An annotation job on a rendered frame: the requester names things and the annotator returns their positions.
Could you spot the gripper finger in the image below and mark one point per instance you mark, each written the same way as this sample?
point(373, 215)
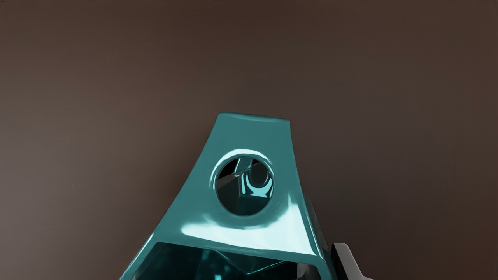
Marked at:
point(346, 262)

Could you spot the teal faceted mug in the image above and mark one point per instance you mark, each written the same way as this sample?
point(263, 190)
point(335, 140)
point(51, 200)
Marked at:
point(249, 136)

